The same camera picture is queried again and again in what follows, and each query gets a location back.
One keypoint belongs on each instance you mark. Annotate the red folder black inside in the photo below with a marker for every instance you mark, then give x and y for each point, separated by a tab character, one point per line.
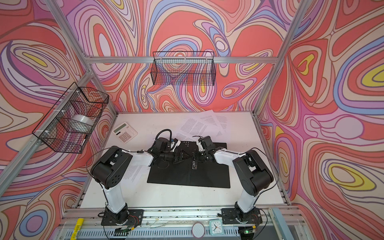
208	174

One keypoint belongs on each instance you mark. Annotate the printed paper sheet far stack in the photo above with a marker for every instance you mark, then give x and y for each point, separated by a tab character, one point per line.
190	126

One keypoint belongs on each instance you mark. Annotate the black wire basket wall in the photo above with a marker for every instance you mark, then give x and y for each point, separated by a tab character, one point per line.
64	135
188	68

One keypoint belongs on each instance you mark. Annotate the white tape roll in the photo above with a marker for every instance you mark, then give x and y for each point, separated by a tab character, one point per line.
83	119

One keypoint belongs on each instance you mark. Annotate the black wire basket back wall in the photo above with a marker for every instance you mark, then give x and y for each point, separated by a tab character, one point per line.
188	68

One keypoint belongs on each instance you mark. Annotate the round pink white disc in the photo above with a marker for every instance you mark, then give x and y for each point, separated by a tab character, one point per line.
198	230

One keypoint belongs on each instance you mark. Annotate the yellow marker pen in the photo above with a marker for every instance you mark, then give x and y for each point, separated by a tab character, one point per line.
77	229

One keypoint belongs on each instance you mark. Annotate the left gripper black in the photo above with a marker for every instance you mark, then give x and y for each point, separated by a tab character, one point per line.
179	159

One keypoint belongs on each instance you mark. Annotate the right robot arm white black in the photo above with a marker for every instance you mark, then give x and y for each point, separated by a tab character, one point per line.
254	175

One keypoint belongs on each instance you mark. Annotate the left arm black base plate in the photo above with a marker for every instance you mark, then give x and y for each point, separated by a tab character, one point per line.
126	217

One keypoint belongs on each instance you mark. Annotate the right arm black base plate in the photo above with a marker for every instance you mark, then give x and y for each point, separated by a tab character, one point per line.
231	216

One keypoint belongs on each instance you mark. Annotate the light blue bar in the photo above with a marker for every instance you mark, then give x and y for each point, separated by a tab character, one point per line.
281	227

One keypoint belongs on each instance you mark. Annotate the black wire basket left wall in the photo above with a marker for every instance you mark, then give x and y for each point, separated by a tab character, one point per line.
64	135

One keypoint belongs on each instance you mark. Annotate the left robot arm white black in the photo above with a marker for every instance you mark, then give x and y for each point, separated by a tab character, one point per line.
110	169

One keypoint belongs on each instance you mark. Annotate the metal folder clip mechanism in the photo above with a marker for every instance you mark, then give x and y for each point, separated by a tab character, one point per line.
194	165

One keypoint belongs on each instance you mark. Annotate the pink desk calculator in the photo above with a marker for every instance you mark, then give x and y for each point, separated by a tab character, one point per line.
124	132

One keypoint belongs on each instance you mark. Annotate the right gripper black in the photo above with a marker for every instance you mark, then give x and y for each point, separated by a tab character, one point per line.
197	158

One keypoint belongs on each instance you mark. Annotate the small teal alarm clock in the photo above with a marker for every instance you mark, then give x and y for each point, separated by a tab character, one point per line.
216	227

